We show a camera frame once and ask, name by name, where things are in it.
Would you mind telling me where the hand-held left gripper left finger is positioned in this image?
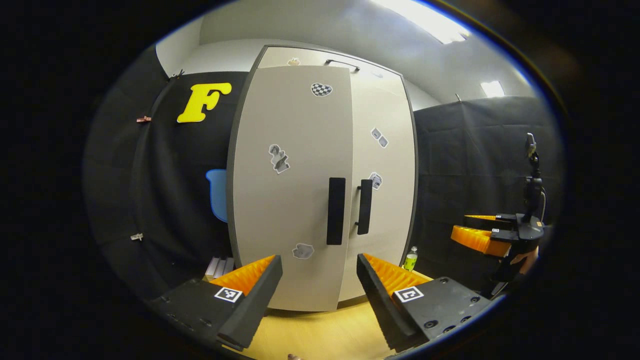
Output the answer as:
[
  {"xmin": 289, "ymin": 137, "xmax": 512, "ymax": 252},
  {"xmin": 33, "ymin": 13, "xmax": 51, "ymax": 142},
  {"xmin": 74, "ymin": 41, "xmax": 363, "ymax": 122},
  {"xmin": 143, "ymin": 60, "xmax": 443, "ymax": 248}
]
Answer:
[{"xmin": 150, "ymin": 255, "xmax": 284, "ymax": 352}]

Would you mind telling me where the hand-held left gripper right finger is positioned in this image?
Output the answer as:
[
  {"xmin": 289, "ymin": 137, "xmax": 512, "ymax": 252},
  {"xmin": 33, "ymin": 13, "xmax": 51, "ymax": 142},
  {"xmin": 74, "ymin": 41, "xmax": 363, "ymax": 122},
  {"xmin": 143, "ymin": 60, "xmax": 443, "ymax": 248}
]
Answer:
[{"xmin": 356, "ymin": 252, "xmax": 496, "ymax": 352}]

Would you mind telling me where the white shoe cabinet door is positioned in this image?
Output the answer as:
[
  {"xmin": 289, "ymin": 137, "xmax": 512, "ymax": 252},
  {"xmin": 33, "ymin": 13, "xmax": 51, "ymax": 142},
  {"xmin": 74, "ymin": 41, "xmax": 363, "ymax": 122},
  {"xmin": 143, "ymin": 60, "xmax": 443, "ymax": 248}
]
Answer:
[
  {"xmin": 227, "ymin": 65, "xmax": 355, "ymax": 312},
  {"xmin": 339, "ymin": 70, "xmax": 418, "ymax": 303}
]

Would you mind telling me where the white cabinet drawer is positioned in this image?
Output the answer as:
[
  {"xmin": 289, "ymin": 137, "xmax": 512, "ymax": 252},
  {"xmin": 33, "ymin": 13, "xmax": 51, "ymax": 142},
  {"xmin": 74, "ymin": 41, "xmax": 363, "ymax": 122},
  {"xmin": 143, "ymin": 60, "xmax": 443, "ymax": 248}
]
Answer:
[{"xmin": 257, "ymin": 46, "xmax": 403, "ymax": 83}]

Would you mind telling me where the small ceiling light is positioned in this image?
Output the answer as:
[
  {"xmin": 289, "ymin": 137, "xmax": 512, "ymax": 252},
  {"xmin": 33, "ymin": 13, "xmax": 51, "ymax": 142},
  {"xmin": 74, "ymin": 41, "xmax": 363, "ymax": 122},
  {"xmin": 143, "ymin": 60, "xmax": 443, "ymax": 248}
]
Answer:
[{"xmin": 480, "ymin": 80, "xmax": 507, "ymax": 98}]

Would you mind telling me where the long ceiling light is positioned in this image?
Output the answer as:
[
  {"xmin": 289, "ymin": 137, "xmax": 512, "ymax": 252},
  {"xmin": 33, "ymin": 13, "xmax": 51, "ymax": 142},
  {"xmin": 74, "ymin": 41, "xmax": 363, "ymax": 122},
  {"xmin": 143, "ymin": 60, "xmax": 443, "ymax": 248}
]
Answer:
[{"xmin": 370, "ymin": 0, "xmax": 472, "ymax": 45}]

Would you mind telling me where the black door handle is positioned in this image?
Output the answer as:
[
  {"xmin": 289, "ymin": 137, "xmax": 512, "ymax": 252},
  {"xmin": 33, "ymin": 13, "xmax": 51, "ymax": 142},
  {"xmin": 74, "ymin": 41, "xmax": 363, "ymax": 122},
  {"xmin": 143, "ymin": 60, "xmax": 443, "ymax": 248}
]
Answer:
[
  {"xmin": 355, "ymin": 179, "xmax": 374, "ymax": 236},
  {"xmin": 326, "ymin": 177, "xmax": 347, "ymax": 246}
]

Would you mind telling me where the black drawer handle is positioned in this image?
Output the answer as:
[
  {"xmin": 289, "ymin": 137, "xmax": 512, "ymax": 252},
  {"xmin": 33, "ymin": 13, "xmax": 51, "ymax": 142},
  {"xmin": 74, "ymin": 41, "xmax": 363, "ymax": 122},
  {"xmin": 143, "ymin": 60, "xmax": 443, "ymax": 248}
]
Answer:
[{"xmin": 325, "ymin": 59, "xmax": 361, "ymax": 72}]

